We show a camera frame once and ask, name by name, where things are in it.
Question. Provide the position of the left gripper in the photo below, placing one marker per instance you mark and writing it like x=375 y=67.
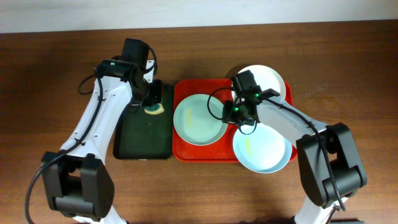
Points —
x=157 y=97

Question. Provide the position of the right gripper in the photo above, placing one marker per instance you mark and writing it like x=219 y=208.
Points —
x=228 y=105

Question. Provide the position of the green yellow sponge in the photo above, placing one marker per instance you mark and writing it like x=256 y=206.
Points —
x=154 y=109

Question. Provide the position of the light green plate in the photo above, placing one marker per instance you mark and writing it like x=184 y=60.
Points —
x=194 y=123

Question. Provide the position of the light blue plate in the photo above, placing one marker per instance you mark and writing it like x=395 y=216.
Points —
x=261 y=149

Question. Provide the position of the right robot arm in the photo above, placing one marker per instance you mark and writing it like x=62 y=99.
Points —
x=331 y=169

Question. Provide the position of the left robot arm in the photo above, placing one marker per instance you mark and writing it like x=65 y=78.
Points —
x=76 y=181

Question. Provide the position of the red tray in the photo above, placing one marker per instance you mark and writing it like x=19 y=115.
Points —
x=220 y=151

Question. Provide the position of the dark green tray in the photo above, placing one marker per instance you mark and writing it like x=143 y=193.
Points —
x=146 y=136

